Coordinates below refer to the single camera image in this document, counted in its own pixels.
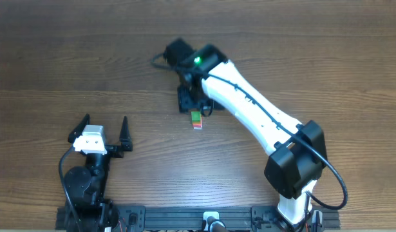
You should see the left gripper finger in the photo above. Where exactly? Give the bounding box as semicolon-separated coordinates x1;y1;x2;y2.
118;115;134;152
67;113;91;144

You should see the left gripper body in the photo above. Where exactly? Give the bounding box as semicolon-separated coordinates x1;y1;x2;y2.
104;144;128;159

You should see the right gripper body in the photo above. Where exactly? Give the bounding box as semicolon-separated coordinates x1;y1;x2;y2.
177;84;214;113

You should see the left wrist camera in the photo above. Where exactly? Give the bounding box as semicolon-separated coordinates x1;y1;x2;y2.
72;124;108;155

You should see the mounting rail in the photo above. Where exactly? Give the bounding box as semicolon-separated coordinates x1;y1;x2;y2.
55;205;342;232

